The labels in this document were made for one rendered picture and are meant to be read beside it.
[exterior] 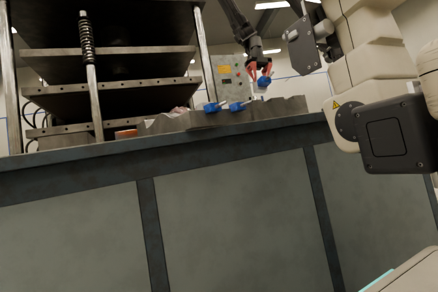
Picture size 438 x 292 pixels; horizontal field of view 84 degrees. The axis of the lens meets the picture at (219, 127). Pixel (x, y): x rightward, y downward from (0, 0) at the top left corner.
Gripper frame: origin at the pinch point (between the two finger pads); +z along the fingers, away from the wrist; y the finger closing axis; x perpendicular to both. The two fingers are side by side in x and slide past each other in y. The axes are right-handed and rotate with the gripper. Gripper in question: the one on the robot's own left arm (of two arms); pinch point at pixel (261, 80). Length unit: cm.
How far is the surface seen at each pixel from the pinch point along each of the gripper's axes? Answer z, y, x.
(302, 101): 9.0, -17.7, 0.7
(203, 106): 16.0, 27.8, 8.6
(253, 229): 56, 9, -4
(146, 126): 12, 45, -25
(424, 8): -396, -688, -252
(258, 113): 14.4, 3.3, -0.1
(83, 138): 20, 66, -14
